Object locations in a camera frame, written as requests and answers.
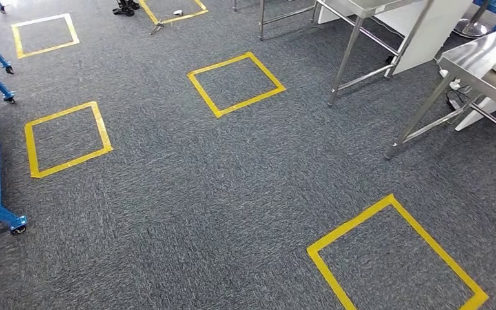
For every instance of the small metal clamp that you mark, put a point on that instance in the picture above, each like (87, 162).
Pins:
(157, 28)

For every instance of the white panel box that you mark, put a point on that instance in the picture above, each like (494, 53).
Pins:
(427, 38)

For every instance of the chrome stanchion base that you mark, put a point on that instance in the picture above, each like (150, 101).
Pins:
(470, 29)

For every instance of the chrome stanchion post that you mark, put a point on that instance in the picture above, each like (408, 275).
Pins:
(479, 12)

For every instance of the stainless steel workbench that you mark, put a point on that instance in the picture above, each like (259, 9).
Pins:
(479, 55)

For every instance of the black stand legs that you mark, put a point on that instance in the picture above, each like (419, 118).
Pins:
(126, 9)

